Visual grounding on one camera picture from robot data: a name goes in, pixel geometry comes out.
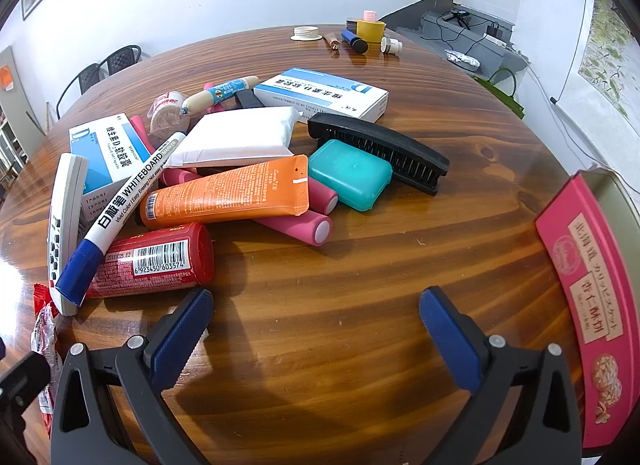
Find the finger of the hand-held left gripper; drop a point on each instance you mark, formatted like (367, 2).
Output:
(17, 390)

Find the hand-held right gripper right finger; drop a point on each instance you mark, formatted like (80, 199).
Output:
(450, 340)

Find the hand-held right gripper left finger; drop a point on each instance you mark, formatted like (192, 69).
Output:
(182, 340)

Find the red snack packet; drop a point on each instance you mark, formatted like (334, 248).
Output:
(45, 345)

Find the red cylindrical can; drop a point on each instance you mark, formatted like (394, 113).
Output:
(150, 265)

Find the orange cream tube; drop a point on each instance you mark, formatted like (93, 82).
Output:
(220, 195)

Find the pink tin container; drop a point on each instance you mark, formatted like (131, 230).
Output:
(575, 245)

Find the grey white remote control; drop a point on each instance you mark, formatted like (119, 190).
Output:
(62, 215)

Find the teal plastic case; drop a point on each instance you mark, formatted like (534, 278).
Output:
(350, 172)

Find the blue white medicine box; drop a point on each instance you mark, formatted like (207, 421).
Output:
(320, 92)
(107, 150)

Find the black brush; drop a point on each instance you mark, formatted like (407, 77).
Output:
(380, 145)

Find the white tissue pack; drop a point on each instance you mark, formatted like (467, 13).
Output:
(235, 137)

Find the beige sausage with blue label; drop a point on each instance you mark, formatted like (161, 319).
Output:
(225, 90)

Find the white bandage roll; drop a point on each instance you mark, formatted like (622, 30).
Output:
(165, 115)

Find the green carrier bag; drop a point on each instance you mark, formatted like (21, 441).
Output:
(512, 105)

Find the black flared plastic object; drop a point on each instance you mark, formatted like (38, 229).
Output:
(248, 100)

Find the grey shelf cabinet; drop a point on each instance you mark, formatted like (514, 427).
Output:
(15, 125)

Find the black metal chair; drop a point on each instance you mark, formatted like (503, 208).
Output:
(90, 76)
(120, 57)

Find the grey concrete steps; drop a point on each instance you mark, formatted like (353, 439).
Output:
(435, 42)

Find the small white bottle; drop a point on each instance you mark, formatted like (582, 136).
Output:
(391, 45)

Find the black power adapter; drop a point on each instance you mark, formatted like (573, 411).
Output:
(495, 31)

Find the blue black lighter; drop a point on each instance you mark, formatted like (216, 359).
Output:
(354, 41)

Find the yellow tape roll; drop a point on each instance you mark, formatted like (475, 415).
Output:
(371, 31)

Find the brown small tube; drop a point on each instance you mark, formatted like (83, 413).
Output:
(331, 40)

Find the small black tripod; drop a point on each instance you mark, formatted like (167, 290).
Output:
(457, 17)

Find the small black item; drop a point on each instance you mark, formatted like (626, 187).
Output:
(351, 25)

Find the white tape roll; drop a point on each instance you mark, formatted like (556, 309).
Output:
(306, 33)

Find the wall scroll painting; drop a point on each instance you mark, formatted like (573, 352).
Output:
(610, 55)

